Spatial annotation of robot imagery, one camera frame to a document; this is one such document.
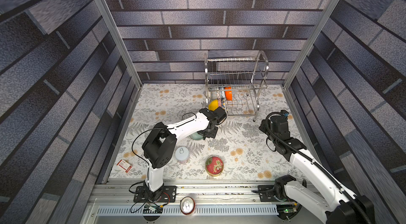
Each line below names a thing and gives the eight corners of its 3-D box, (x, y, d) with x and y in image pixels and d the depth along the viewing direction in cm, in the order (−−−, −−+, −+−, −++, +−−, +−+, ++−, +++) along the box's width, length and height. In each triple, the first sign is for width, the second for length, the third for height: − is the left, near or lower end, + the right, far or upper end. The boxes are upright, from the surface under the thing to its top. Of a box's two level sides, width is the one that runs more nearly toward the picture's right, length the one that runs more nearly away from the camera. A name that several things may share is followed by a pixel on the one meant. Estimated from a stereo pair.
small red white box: (118, 166, 84) (116, 164, 82) (123, 160, 86) (121, 158, 84) (127, 173, 82) (125, 171, 80) (132, 166, 84) (130, 165, 82)
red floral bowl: (205, 176, 81) (205, 174, 78) (205, 157, 87) (205, 155, 84) (223, 176, 81) (224, 174, 78) (222, 157, 87) (223, 155, 84)
